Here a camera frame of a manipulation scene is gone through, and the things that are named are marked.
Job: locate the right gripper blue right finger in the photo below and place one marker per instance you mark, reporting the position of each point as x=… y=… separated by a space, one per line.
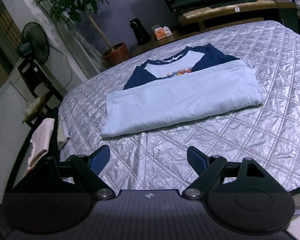
x=197 y=160

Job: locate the white wall socket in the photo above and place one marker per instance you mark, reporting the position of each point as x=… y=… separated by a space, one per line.
x=155 y=27

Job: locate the grey curtain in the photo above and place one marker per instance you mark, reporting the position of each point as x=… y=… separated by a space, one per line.
x=65 y=13

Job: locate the black speaker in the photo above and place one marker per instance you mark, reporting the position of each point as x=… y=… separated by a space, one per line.
x=140 y=32

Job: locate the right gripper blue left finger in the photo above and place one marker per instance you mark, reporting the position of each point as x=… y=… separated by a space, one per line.
x=99 y=159

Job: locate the dark wooden chair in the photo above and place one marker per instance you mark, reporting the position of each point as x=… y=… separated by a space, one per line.
x=40 y=87

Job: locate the white cloth at bed edge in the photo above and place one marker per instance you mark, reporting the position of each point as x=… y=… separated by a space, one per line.
x=40 y=141

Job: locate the blue raglan graphic shirt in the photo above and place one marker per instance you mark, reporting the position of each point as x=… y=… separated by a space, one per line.
x=193 y=84

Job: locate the black standing fan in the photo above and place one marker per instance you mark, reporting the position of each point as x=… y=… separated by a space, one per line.
x=34 y=50

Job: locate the wooden TV stand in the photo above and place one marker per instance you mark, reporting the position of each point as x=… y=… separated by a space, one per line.
x=207 y=19

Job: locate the orange tissue box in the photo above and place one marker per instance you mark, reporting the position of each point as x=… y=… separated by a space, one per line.
x=162 y=32

